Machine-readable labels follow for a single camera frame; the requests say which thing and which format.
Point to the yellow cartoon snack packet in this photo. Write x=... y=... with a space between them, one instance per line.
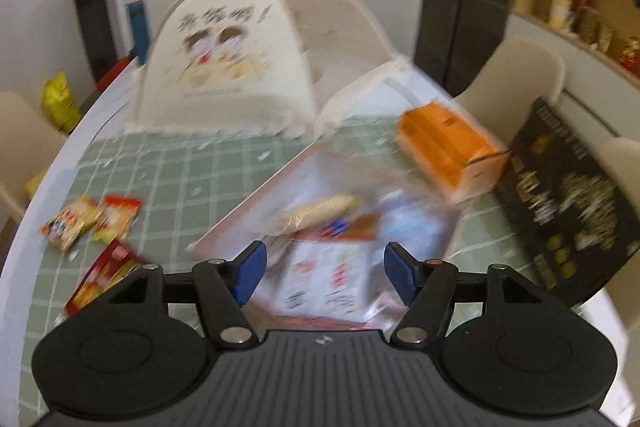
x=65 y=222

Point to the long beige snack packet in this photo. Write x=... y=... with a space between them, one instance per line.
x=315 y=212

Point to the gold jar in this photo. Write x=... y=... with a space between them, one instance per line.
x=605 y=37

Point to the black gold-printed snack bag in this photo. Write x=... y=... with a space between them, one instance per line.
x=565 y=207

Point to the small yellow snack packet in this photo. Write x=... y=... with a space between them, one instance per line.
x=117 y=217

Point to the red spicy snack packet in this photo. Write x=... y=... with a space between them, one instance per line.
x=95 y=282

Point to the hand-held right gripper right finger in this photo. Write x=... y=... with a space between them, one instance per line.
x=400 y=269

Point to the glass jar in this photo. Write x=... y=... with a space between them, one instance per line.
x=586 y=24

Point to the gold figurine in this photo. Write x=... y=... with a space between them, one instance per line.
x=631 y=52

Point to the beige chair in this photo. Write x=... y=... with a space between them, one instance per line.
x=620 y=162
x=520 y=67

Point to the yellow white cup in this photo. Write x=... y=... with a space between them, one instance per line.
x=560 y=9

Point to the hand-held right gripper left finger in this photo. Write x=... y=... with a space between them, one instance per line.
x=250 y=267

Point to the yellow bag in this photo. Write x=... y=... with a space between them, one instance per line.
x=60 y=102

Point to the orange tissue pack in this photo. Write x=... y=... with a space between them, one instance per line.
x=440 y=142

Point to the white printed food cover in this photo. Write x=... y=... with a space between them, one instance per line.
x=225 y=107

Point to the blue bottle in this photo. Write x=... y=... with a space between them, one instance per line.
x=137 y=27

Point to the clear red-lettered snack packet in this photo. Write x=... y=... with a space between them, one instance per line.
x=325 y=277

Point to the pink cardboard box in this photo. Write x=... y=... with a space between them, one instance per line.
x=227 y=224

